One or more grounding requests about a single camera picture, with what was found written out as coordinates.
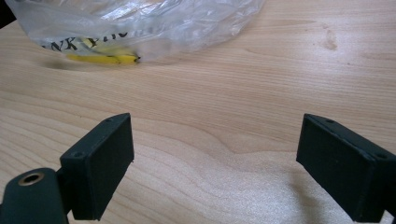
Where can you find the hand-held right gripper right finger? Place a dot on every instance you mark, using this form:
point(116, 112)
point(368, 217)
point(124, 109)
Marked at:
point(342, 174)

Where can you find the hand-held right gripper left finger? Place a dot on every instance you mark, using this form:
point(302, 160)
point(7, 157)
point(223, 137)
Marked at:
point(95, 174)

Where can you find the yellow banana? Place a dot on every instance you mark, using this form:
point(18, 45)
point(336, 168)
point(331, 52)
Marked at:
point(102, 58)

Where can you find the clear plastic bag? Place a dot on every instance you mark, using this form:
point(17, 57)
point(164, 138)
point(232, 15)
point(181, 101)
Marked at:
point(140, 21)

